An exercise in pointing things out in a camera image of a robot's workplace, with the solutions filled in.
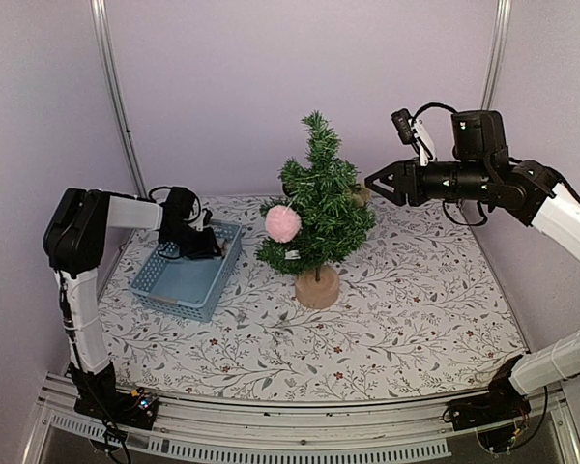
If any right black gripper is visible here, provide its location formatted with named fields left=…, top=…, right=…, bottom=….
left=364, top=156, right=491, bottom=206

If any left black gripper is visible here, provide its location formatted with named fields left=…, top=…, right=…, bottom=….
left=161, top=222, right=222, bottom=260

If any beige burlap bow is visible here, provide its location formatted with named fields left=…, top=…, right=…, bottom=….
left=346, top=184, right=371, bottom=208

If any fairy light string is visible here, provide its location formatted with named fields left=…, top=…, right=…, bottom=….
left=279, top=161, right=363, bottom=260

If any small green christmas tree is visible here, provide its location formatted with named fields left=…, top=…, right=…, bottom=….
left=256, top=110, right=376, bottom=276

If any pink pompom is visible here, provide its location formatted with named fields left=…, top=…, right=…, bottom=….
left=265, top=205, right=302, bottom=243

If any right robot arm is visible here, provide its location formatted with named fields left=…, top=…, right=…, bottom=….
left=365, top=109, right=580, bottom=421

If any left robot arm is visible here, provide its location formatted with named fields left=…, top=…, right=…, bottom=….
left=43, top=186, right=222, bottom=420

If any wooden tree base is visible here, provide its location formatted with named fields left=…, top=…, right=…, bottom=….
left=295, top=266, right=340, bottom=310

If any light blue plastic basket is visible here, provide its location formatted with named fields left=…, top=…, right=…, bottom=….
left=130, top=220, right=243, bottom=323

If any white battery box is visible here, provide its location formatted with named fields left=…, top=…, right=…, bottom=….
left=285, top=250, right=301, bottom=260

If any floral table mat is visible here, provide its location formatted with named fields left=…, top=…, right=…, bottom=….
left=99, top=197, right=526, bottom=401

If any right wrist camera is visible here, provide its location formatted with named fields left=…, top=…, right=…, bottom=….
left=391, top=108, right=415, bottom=145

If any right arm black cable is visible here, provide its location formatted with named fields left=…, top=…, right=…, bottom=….
left=413, top=101, right=460, bottom=122

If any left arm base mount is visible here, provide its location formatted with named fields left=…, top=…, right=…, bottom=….
left=72, top=365, right=159, bottom=430

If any front aluminium rail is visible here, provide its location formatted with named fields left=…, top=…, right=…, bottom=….
left=22, top=374, right=580, bottom=463

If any right aluminium frame post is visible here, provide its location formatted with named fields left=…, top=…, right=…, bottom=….
left=480, top=0, right=512, bottom=109

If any aluminium frame post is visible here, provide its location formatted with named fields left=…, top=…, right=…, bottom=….
left=480, top=0, right=512, bottom=109
left=90, top=0, right=147, bottom=196

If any left aluminium frame post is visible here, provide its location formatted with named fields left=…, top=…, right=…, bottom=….
left=90, top=0, right=147, bottom=196

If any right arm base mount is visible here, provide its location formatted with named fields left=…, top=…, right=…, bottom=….
left=441, top=355, right=531, bottom=454

